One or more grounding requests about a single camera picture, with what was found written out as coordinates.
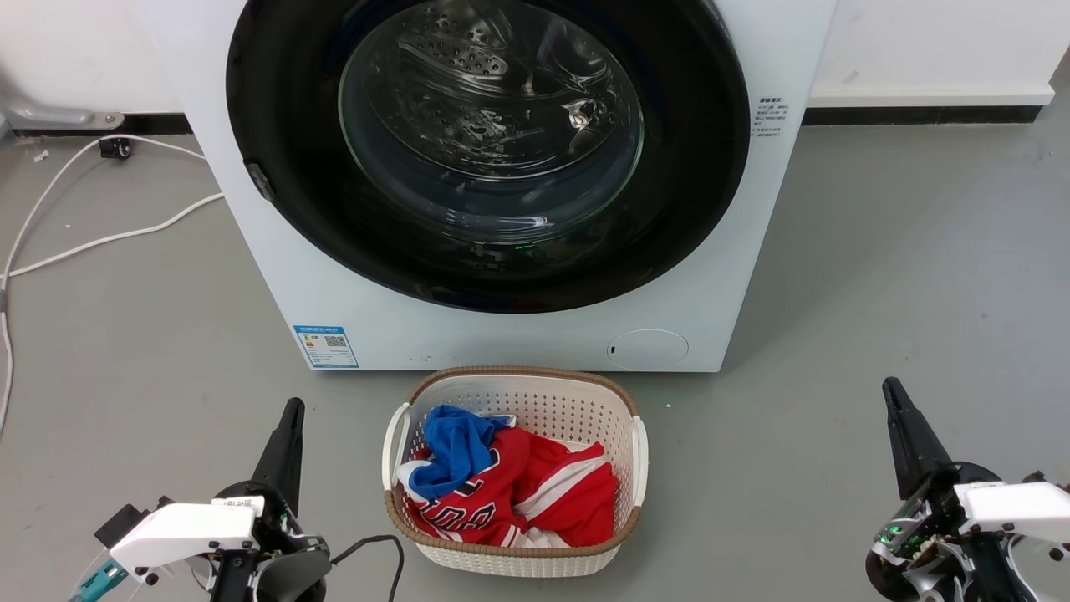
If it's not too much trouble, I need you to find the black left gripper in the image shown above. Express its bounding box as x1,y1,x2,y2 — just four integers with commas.
212,397,332,602

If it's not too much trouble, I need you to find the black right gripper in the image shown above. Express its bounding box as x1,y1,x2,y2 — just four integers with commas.
864,376,1017,602

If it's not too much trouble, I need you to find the black round glass washer door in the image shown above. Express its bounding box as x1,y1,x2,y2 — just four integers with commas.
226,0,752,315

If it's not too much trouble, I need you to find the white front-load washing machine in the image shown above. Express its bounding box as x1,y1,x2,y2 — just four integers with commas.
138,0,838,374

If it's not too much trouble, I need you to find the blue energy label sticker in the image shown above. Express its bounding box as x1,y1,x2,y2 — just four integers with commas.
293,324,360,370

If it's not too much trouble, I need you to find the blue garment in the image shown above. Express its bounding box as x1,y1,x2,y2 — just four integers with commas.
408,405,516,503

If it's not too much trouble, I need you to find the teal connector plug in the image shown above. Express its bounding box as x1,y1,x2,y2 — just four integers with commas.
70,562,130,602

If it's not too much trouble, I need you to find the white woven-rim laundry basket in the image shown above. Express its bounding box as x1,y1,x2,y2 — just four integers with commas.
382,365,650,579

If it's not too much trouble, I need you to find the red white basketball jersey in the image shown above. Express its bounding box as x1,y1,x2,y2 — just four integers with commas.
396,426,619,549

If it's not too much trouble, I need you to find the round white filter cover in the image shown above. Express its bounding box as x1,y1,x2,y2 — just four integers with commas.
607,329,690,371

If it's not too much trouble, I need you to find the black text sticker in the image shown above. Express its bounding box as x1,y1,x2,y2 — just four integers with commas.
755,96,789,139

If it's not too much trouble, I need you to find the white floor cable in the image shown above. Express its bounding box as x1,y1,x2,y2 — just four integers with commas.
0,134,208,289
0,193,226,437

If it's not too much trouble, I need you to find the grey metal floor bracket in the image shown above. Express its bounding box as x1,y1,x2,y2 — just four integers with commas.
0,79,125,131

